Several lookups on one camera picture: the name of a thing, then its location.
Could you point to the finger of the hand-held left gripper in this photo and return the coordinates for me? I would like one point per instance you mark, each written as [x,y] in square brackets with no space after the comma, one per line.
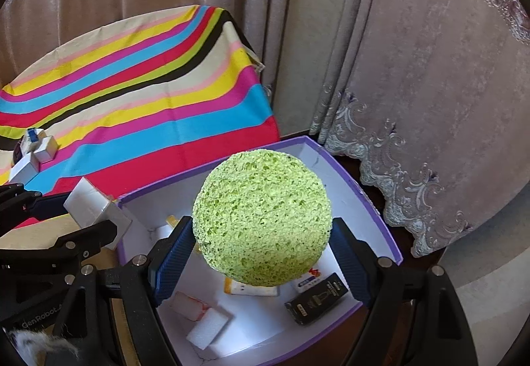
[49,204]
[83,243]

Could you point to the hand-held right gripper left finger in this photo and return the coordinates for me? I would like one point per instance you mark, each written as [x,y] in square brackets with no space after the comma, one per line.
[174,262]

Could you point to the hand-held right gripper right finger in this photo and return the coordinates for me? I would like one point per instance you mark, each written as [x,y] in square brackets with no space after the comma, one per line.
[348,254]

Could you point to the white medicine box red blue print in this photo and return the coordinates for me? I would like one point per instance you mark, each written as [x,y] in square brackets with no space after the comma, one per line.
[89,200]

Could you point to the black box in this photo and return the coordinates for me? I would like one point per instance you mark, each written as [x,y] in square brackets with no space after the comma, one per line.
[314,299]

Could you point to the white carton green blue print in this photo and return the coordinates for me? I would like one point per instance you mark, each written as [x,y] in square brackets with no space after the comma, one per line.
[31,138]

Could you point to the white foam block pink stain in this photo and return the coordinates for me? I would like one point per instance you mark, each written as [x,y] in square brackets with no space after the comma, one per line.
[207,326]

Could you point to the orange and white box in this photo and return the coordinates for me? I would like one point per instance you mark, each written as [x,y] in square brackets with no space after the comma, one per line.
[248,289]

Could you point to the round green sponge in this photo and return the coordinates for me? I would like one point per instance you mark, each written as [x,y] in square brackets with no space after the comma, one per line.
[265,217]

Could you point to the purple box white inside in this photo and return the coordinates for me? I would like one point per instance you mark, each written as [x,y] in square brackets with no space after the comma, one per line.
[256,328]

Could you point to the yellow white small box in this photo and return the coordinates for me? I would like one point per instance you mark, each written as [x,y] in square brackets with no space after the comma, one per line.
[170,223]

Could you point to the pink and white small box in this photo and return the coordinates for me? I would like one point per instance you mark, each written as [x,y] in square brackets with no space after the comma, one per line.
[190,306]

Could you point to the white box red orange mark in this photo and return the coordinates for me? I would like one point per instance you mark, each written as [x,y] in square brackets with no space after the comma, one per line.
[306,281]

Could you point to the striped colourful tablecloth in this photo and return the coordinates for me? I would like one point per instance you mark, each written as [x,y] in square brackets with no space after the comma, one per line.
[145,100]

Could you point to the embroidered mauve curtain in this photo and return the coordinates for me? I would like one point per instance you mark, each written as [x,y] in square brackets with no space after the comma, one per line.
[434,100]

